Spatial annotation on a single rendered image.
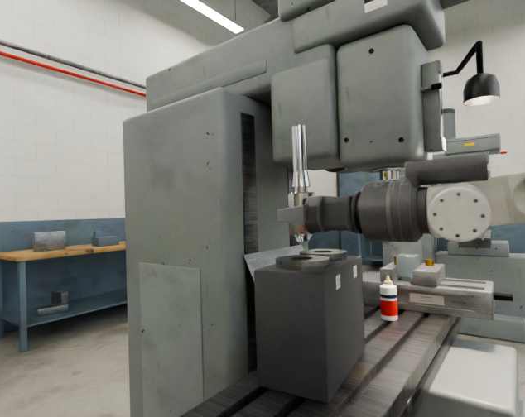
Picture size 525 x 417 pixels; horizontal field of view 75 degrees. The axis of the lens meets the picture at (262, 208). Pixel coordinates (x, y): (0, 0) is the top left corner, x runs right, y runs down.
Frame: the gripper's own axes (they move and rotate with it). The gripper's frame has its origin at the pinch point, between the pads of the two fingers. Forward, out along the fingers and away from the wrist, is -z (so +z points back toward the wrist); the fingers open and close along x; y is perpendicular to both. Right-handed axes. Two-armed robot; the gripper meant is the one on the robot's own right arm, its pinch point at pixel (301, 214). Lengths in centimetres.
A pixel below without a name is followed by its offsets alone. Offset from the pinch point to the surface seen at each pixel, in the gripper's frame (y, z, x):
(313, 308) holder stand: 13.7, 4.1, 6.0
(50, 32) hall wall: -230, -404, -160
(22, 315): 84, -332, -94
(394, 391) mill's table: 27.4, 13.1, -2.4
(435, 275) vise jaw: 17, 15, -47
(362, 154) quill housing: -13.9, 1.8, -30.5
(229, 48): -53, -39, -33
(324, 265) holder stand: 8.1, 4.1, 1.2
